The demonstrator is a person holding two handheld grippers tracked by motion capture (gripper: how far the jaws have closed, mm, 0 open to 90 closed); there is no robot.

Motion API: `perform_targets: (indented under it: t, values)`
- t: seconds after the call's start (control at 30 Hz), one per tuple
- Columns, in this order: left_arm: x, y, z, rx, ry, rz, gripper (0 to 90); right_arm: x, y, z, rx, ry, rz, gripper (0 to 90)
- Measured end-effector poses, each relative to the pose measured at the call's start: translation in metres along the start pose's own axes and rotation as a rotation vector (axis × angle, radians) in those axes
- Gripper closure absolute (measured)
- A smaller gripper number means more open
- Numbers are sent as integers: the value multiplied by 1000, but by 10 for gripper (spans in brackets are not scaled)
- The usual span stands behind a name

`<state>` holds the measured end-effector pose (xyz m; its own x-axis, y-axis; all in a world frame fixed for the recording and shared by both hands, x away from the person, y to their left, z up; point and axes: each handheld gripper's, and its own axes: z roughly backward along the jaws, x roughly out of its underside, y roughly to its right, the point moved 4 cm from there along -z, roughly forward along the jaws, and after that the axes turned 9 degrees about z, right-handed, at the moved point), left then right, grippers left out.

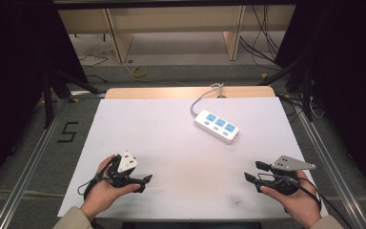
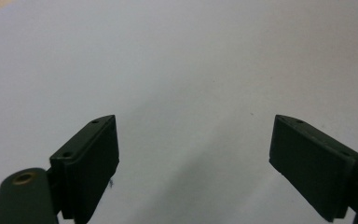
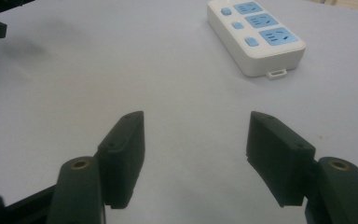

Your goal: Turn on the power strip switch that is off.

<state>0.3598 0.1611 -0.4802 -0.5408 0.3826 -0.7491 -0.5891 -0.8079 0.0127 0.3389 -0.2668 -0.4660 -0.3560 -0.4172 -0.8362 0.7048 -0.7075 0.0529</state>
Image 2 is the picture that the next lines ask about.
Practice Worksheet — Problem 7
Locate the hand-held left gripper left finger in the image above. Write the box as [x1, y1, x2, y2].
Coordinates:
[48, 114, 120, 224]

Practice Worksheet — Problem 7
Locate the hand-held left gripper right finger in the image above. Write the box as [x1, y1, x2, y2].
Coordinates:
[268, 114, 358, 223]

